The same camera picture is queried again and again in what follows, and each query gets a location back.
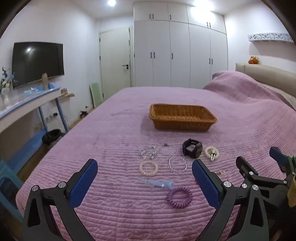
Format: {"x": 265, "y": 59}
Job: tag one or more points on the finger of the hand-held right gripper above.
{"x": 278, "y": 157}
{"x": 246, "y": 168}

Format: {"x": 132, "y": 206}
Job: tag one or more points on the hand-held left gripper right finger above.
{"x": 205, "y": 183}

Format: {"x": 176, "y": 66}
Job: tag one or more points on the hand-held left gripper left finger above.
{"x": 84, "y": 180}

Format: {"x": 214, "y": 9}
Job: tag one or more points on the black wrist watch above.
{"x": 192, "y": 148}

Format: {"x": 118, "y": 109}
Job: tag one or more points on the brown wicker basket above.
{"x": 180, "y": 117}

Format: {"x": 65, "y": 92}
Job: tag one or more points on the black trash bin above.
{"x": 52, "y": 137}

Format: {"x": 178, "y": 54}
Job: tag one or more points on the beige pillow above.
{"x": 284, "y": 95}

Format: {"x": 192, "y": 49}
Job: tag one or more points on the purple quilted blanket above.
{"x": 129, "y": 120}

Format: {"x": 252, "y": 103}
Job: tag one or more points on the blue stool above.
{"x": 9, "y": 185}

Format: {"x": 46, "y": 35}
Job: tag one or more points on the beige bed headboard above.
{"x": 266, "y": 73}

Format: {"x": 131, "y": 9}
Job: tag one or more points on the green board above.
{"x": 96, "y": 95}

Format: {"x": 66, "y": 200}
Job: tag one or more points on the blue white curved desk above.
{"x": 30, "y": 102}

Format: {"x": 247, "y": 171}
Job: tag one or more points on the orange plush toy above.
{"x": 254, "y": 60}

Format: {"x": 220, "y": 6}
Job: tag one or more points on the beige bottle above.
{"x": 44, "y": 81}

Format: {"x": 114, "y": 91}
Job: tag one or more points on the white door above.
{"x": 114, "y": 64}

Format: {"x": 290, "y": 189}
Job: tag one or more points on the vase of flowers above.
{"x": 5, "y": 83}

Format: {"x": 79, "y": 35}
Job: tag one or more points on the white wardrobe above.
{"x": 180, "y": 51}

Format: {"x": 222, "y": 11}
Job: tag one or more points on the round ceiling light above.
{"x": 112, "y": 2}
{"x": 204, "y": 2}

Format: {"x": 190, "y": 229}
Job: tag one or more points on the small wooden wall shelf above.
{"x": 67, "y": 93}

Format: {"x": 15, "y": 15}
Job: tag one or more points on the white carved wall shelf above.
{"x": 270, "y": 37}

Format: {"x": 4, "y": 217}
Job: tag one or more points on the black wall television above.
{"x": 38, "y": 62}

